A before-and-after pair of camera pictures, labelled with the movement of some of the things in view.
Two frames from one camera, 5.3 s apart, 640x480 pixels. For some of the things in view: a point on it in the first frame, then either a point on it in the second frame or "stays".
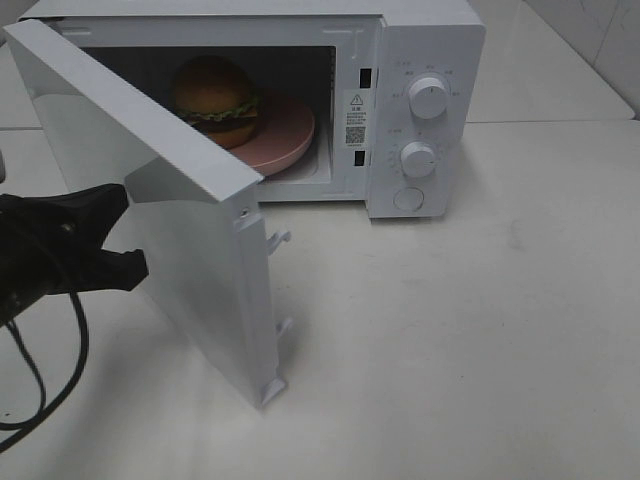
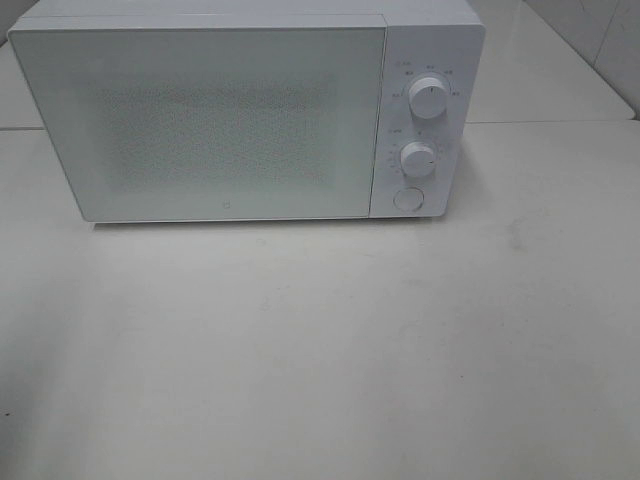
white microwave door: [192, 207] -> [211, 118]
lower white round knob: [418, 159] stays
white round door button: [408, 198] stays
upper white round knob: [428, 97] stays
